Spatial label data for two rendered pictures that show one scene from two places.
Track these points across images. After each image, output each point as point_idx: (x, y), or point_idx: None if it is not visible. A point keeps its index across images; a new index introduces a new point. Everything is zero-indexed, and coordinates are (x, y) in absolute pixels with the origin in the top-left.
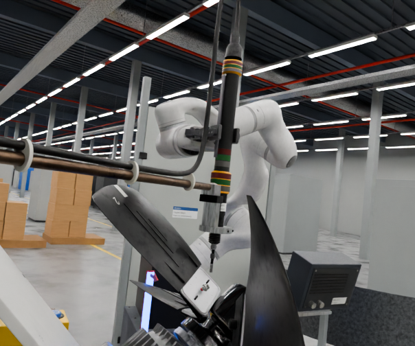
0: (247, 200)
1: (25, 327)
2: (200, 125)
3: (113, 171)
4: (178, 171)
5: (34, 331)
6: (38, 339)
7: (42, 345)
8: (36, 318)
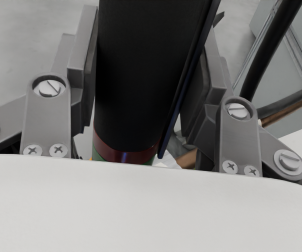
0: (219, 21)
1: None
2: (281, 180)
3: None
4: (281, 100)
5: None
6: None
7: None
8: None
